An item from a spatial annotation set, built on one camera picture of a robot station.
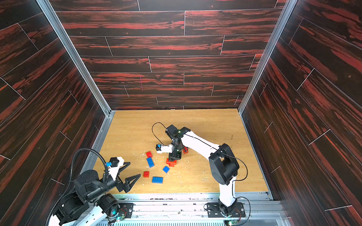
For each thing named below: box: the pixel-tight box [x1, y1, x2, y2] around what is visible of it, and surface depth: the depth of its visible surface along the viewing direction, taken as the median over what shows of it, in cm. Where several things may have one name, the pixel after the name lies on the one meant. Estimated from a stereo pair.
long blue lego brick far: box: [146, 156, 155, 169], surface depth 92 cm
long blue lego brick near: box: [151, 176, 164, 184], surface depth 85 cm
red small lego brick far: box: [145, 151, 153, 158], surface depth 94 cm
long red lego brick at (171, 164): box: [165, 158, 177, 168], surface depth 88 cm
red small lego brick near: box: [143, 170, 150, 178], surface depth 88 cm
